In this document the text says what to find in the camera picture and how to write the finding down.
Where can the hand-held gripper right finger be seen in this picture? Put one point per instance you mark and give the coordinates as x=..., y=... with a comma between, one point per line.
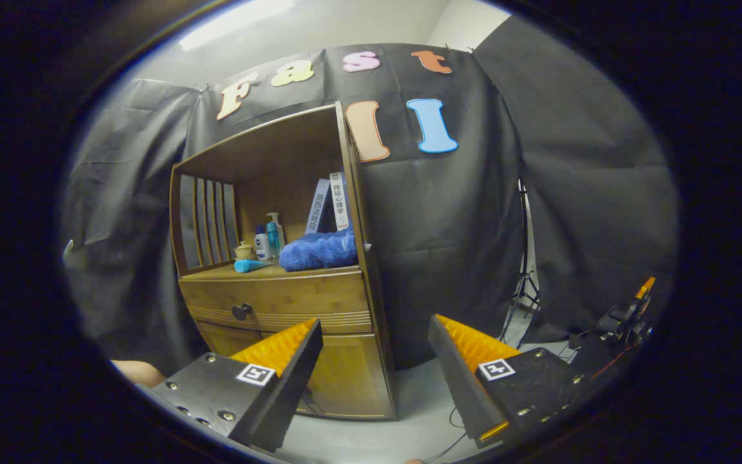
x=461, y=386

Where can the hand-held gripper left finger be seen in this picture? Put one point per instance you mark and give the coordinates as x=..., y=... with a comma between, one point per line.
x=287, y=399

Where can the wooden drawer with black knob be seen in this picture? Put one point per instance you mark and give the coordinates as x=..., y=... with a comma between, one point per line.
x=306, y=299

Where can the blue and white tube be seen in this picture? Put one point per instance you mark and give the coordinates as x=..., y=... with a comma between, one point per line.
x=248, y=265

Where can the wooden countertop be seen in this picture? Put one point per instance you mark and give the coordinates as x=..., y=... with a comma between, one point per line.
x=268, y=272

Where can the wooden cabinet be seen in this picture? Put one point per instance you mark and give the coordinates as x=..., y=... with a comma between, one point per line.
x=274, y=167

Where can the black light stand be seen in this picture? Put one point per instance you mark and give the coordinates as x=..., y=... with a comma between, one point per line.
x=523, y=258

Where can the person's leg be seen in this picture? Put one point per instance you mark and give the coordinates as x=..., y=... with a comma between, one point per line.
x=139, y=372

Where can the blue folded towel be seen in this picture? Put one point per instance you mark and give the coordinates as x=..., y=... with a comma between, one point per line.
x=319, y=251

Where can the small beige lidded pot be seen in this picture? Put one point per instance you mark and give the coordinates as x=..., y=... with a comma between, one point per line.
x=245, y=251

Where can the white bottle with blue cap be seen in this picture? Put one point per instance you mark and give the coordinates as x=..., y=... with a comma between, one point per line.
x=262, y=246

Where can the blue pump bottle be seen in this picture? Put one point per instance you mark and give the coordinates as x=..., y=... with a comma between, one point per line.
x=274, y=238

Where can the black and orange gripper device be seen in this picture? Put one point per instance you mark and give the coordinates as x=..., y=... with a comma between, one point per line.
x=622, y=322

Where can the black backdrop cloth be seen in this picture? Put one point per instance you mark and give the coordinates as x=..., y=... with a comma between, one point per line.
x=461, y=212

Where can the grey book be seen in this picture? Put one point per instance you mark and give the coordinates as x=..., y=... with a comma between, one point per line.
x=316, y=206

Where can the white spine book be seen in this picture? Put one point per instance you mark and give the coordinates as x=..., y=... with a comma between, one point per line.
x=340, y=203

